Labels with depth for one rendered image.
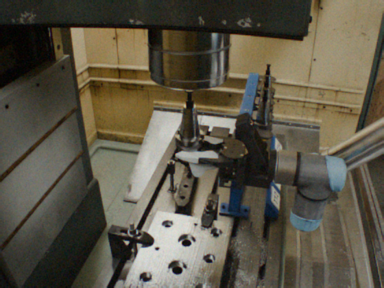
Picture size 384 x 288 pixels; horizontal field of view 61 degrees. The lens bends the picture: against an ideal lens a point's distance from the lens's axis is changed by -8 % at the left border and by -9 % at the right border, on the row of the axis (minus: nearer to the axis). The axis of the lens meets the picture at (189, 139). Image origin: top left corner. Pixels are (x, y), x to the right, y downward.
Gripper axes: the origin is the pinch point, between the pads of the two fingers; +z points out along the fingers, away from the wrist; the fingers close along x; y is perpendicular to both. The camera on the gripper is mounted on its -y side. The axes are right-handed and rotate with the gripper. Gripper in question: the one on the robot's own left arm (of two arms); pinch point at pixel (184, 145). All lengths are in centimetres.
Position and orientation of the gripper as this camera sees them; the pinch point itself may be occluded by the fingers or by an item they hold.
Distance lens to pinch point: 77.8
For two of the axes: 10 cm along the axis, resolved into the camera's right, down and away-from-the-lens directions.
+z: -9.7, -1.3, 2.0
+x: 2.4, -5.1, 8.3
